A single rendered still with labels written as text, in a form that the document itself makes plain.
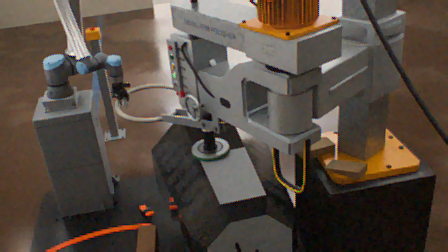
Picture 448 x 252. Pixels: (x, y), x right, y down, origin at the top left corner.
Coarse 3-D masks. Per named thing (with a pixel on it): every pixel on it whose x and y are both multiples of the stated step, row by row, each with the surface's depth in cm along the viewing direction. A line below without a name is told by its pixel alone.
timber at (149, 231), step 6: (144, 228) 326; (150, 228) 326; (156, 228) 328; (138, 234) 321; (144, 234) 321; (150, 234) 320; (156, 234) 324; (138, 240) 316; (144, 240) 316; (150, 240) 315; (156, 240) 320; (138, 246) 311; (144, 246) 310; (150, 246) 310; (156, 246) 317
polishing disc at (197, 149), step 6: (216, 138) 286; (198, 144) 282; (222, 144) 279; (192, 150) 276; (198, 150) 276; (204, 150) 275; (216, 150) 274; (222, 150) 273; (198, 156) 271; (204, 156) 269; (210, 156) 269; (216, 156) 269
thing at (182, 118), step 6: (180, 108) 303; (162, 114) 301; (180, 114) 305; (186, 114) 298; (168, 120) 296; (174, 120) 289; (180, 120) 283; (186, 120) 276; (204, 120) 260; (222, 120) 266; (192, 126) 273; (198, 126) 267; (204, 126) 260; (210, 126) 257; (222, 126) 247
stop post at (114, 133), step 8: (88, 32) 418; (96, 32) 419; (88, 40) 421; (96, 40) 424; (96, 48) 427; (96, 72) 438; (104, 72) 439; (104, 80) 442; (104, 88) 446; (104, 96) 449; (104, 104) 453; (112, 104) 457; (112, 112) 458; (112, 120) 462; (112, 128) 466; (112, 136) 470; (120, 136) 470
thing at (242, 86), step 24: (216, 72) 234; (240, 72) 210; (264, 72) 197; (312, 72) 193; (216, 96) 233; (240, 96) 217; (264, 96) 223; (216, 120) 244; (240, 120) 224; (264, 120) 218; (288, 144) 201; (312, 144) 212
